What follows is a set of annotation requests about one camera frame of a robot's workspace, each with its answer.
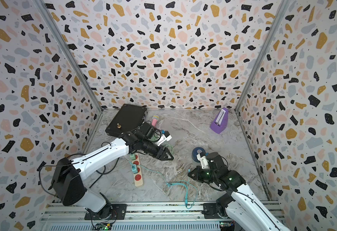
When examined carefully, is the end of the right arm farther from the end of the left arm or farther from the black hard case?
the black hard case

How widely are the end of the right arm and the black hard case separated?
1.97 ft

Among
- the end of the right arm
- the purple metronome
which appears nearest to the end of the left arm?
the end of the right arm

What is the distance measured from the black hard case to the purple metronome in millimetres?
553

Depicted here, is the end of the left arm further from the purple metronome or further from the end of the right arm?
the purple metronome

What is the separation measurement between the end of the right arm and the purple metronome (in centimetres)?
45

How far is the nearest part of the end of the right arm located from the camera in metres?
0.55

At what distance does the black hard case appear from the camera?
103 cm

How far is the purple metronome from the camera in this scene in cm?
100
